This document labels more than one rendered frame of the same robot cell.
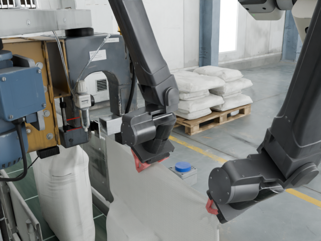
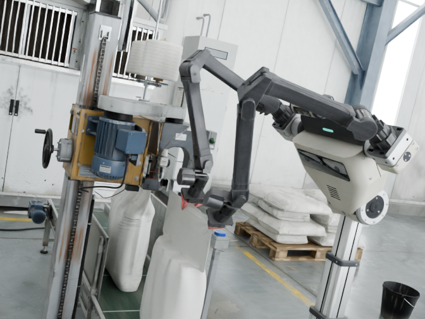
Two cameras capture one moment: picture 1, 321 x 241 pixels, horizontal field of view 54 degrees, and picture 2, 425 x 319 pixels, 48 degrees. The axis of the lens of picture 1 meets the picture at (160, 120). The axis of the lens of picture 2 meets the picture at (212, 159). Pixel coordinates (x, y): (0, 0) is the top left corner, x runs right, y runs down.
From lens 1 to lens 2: 129 cm
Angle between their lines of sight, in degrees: 15
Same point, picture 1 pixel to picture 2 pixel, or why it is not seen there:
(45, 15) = (157, 108)
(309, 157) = (240, 191)
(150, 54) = (202, 140)
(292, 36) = not seen: outside the picture
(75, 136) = (151, 183)
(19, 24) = (143, 110)
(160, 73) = (204, 151)
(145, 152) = (188, 195)
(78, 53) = (169, 132)
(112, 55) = (190, 139)
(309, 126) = (238, 175)
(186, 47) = not seen: hidden behind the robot
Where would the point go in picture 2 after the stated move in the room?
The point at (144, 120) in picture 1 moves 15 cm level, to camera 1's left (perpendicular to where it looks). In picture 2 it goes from (190, 173) to (155, 165)
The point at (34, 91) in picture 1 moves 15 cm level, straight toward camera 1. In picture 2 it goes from (140, 143) to (141, 149)
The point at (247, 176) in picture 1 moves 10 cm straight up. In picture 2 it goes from (216, 194) to (222, 167)
